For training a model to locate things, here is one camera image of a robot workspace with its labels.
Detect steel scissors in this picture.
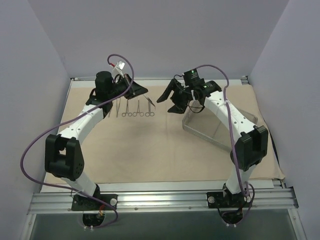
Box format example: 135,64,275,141
121,100,133,117
144,101,155,117

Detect wire mesh instrument tray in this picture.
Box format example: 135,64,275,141
181,104,259,152

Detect beige surgical wrap cloth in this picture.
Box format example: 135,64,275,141
44,84,286,185

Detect ribbed steel forceps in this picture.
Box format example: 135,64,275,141
143,94,156,108

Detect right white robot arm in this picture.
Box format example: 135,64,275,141
157,78,269,207

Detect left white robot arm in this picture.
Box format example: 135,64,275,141
44,71,148,210

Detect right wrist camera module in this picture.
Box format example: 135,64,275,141
182,68,205,87

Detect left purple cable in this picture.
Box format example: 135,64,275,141
19,53,136,229

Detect purple cable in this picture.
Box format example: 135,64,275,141
197,64,255,226
19,53,136,229

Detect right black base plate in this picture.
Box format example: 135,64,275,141
206,190,252,209

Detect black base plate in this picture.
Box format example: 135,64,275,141
71,194,118,212
206,190,252,209

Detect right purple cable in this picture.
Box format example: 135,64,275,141
197,64,255,226

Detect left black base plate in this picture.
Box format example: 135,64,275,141
71,194,118,212

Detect aluminium front rail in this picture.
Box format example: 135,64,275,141
28,188,299,214

